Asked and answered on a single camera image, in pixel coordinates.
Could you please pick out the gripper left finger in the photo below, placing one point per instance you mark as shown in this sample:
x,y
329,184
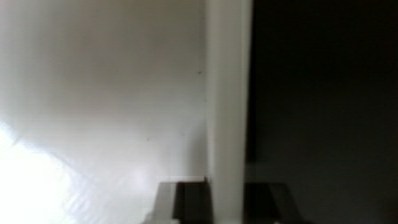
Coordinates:
x,y
180,204

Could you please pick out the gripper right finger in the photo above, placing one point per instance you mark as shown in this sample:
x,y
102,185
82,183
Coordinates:
x,y
270,206

